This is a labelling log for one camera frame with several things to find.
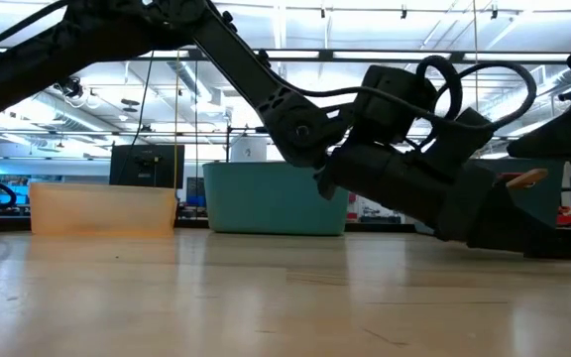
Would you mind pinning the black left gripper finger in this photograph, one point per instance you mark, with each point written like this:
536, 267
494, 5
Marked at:
513, 233

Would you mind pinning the wooden slotted spoon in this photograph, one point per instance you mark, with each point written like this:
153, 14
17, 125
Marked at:
526, 178

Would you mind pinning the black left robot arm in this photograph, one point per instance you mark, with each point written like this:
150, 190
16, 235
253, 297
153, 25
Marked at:
92, 35

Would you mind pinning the dark teal plastic bin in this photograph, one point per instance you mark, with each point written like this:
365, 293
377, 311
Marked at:
538, 203

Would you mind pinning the light teal plastic bin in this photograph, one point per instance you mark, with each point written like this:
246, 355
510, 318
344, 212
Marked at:
265, 198

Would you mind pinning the white canister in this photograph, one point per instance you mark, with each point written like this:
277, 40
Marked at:
248, 149

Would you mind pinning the black monitor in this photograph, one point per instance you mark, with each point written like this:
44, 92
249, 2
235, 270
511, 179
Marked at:
147, 166

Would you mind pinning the orange translucent plastic bin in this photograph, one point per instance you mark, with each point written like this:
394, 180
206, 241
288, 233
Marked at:
102, 208

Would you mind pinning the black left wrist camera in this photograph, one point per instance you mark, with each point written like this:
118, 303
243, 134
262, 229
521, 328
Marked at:
459, 144

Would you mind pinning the black ceiling camera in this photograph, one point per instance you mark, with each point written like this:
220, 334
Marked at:
72, 87

